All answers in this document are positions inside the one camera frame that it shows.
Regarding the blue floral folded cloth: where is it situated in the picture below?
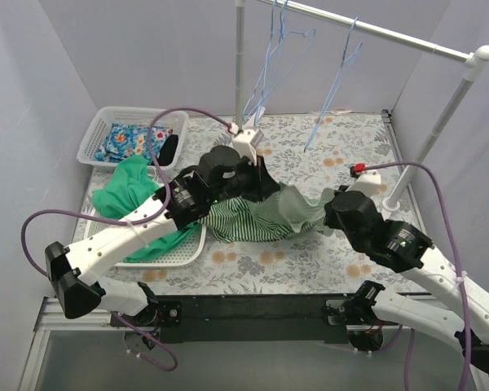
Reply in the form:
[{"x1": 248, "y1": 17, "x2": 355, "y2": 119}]
[{"x1": 94, "y1": 123, "x2": 173, "y2": 163}]

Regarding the blue wire hanger pair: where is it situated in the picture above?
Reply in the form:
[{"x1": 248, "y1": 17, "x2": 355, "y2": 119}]
[{"x1": 243, "y1": 1, "x2": 316, "y2": 125}]

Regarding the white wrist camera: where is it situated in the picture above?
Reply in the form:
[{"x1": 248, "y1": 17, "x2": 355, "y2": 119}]
[
  {"x1": 231, "y1": 129, "x2": 263, "y2": 165},
  {"x1": 346, "y1": 164, "x2": 381, "y2": 197}
]

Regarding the green shirt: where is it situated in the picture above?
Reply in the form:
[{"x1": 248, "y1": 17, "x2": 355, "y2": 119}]
[{"x1": 92, "y1": 156, "x2": 200, "y2": 263}]

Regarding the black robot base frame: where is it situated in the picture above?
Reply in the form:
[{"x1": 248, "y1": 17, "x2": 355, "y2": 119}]
[{"x1": 110, "y1": 288, "x2": 397, "y2": 354}]

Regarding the white rectangular lattice basket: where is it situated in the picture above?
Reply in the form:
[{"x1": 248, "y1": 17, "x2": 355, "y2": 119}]
[{"x1": 77, "y1": 106, "x2": 189, "y2": 172}]

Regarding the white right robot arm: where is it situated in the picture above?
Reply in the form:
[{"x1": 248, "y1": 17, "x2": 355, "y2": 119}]
[{"x1": 324, "y1": 191, "x2": 489, "y2": 375}]

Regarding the black folded cloth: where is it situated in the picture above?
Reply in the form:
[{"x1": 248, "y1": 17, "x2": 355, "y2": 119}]
[{"x1": 156, "y1": 134, "x2": 179, "y2": 167}]

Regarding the green white striped tank top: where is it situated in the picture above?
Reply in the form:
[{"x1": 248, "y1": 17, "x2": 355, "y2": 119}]
[{"x1": 200, "y1": 183, "x2": 334, "y2": 243}]

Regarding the white clothes rack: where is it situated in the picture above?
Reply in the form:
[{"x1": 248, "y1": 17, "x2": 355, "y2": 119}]
[{"x1": 227, "y1": 0, "x2": 489, "y2": 221}]

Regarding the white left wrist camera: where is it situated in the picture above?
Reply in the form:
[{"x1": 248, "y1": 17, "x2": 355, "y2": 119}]
[{"x1": 231, "y1": 129, "x2": 263, "y2": 165}]

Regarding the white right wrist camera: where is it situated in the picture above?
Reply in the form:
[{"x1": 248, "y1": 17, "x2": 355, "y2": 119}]
[{"x1": 346, "y1": 164, "x2": 381, "y2": 197}]

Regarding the floral patterned table mat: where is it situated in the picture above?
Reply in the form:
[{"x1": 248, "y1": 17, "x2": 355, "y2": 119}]
[{"x1": 108, "y1": 114, "x2": 419, "y2": 295}]

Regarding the white perforated laundry basket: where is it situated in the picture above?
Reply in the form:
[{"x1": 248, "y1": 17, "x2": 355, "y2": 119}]
[{"x1": 83, "y1": 207, "x2": 208, "y2": 270}]

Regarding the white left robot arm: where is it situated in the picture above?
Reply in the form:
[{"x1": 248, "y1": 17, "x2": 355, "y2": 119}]
[{"x1": 45, "y1": 146, "x2": 280, "y2": 326}]

